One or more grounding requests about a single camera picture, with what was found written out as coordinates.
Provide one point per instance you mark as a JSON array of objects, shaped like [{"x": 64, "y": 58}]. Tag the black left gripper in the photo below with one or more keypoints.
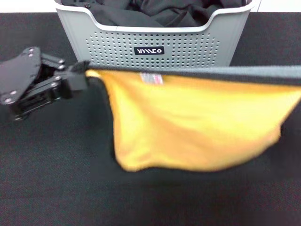
[{"x": 21, "y": 73}]

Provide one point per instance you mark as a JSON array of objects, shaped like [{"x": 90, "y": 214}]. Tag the yellow grey towel black trim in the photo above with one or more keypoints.
[{"x": 188, "y": 122}]

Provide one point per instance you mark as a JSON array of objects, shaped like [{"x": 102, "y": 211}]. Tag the grey perforated plastic storage box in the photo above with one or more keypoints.
[{"x": 188, "y": 47}]

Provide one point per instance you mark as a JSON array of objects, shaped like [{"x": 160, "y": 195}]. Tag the black clothes pile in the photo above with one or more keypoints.
[{"x": 152, "y": 14}]

